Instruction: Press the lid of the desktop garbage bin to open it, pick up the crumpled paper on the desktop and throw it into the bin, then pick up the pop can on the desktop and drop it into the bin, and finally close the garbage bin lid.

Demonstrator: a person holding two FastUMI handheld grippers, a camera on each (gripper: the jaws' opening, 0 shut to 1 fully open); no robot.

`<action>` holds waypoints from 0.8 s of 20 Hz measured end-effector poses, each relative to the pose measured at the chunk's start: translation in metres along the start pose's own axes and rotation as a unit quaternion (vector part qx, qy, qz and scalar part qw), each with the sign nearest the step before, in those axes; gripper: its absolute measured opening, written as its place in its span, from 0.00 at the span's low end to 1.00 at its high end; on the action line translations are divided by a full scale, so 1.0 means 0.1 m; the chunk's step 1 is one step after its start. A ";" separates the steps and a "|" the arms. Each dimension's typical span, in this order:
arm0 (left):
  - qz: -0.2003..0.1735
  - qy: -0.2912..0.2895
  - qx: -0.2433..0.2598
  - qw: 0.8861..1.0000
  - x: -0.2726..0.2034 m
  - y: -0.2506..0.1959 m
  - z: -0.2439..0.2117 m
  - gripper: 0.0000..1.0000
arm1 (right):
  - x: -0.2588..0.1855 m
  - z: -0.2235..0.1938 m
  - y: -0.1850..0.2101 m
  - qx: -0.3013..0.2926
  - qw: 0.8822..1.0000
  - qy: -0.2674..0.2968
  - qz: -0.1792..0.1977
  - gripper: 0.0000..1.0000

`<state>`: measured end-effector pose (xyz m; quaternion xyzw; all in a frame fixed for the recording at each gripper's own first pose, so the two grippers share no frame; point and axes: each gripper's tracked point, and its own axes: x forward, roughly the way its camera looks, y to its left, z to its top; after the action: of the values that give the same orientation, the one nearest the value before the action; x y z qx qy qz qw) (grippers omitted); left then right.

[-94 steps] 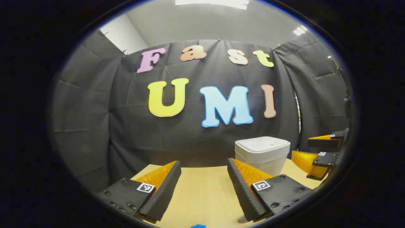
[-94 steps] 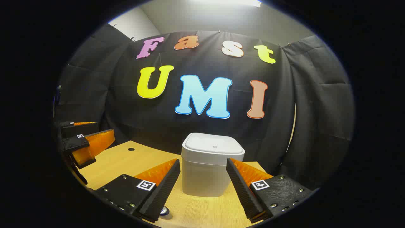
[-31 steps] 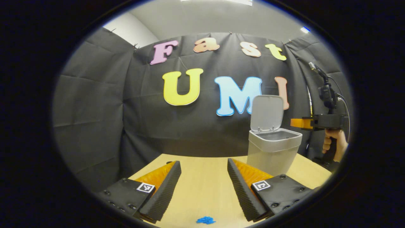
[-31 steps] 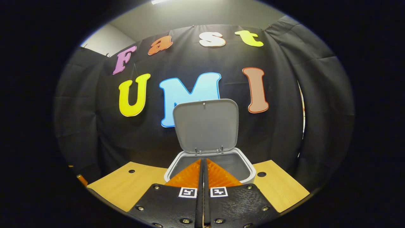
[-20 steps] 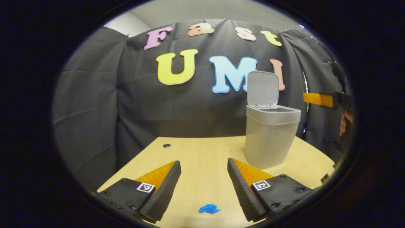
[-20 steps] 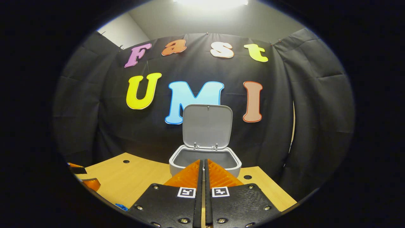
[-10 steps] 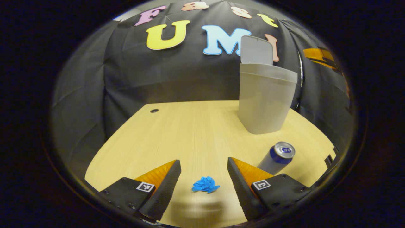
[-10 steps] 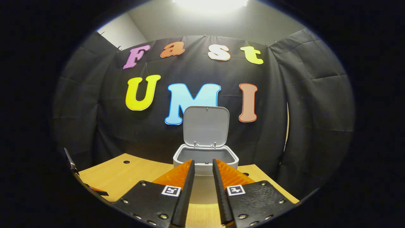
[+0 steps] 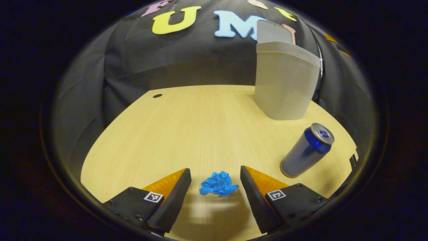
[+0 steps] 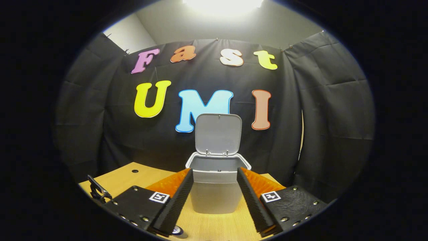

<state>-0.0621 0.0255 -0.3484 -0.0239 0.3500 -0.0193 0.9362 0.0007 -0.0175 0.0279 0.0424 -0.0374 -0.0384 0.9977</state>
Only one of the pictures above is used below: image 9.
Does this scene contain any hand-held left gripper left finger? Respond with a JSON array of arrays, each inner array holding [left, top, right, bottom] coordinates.
[[102, 168, 192, 236]]

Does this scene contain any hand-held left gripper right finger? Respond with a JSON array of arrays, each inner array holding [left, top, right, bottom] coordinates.
[[240, 165, 330, 234]]

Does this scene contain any blue paper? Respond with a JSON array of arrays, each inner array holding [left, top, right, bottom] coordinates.
[[199, 171, 240, 197]]

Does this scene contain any blue silver pop can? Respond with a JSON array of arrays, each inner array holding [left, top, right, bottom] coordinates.
[[280, 123, 335, 178]]

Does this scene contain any grey desktop garbage bin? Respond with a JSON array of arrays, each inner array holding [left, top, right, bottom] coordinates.
[[253, 19, 322, 121]]

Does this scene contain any light wooden desktop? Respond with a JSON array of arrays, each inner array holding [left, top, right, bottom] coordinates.
[[80, 84, 359, 241]]

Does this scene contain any black backdrop cloth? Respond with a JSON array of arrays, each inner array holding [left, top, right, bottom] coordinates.
[[52, 0, 378, 188]]

